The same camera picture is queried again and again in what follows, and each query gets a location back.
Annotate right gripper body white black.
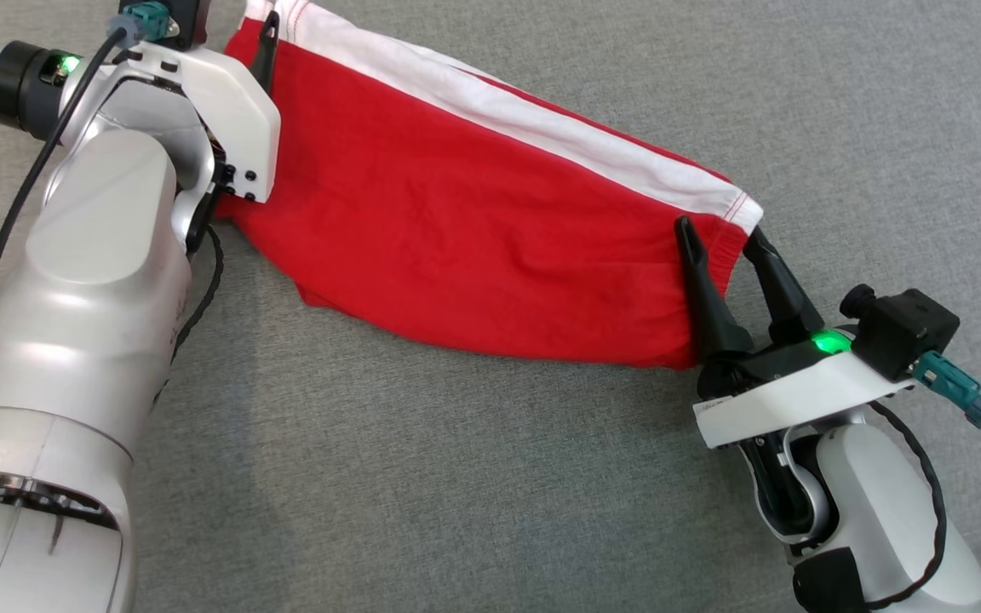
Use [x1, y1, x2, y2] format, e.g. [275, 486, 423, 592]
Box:
[692, 328, 917, 450]

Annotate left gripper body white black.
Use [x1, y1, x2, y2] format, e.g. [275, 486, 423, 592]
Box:
[0, 40, 282, 254]

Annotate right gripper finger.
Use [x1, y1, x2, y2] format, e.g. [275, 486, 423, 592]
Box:
[743, 226, 825, 347]
[674, 215, 754, 368]

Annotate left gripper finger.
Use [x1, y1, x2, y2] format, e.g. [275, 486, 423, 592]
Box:
[250, 13, 280, 91]

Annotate red basketball shorts white stripe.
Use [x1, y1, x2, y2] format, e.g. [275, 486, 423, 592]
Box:
[216, 0, 765, 370]

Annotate right camera cable teal plug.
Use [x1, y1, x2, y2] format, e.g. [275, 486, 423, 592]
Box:
[912, 351, 981, 488]

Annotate camera cable teal plug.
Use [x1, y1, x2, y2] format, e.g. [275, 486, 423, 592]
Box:
[912, 351, 981, 488]
[0, 0, 182, 362]

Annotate left arm braided black cable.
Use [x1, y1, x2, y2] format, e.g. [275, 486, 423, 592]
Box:
[169, 223, 226, 363]

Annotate arm braided black cable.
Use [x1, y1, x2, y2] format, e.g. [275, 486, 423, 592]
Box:
[865, 400, 949, 611]
[169, 223, 226, 363]

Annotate right arm braided black cable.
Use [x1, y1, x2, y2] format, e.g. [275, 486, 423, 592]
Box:
[865, 400, 949, 611]

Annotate left camera cable teal plug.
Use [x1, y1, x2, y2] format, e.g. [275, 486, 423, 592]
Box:
[0, 0, 182, 362]

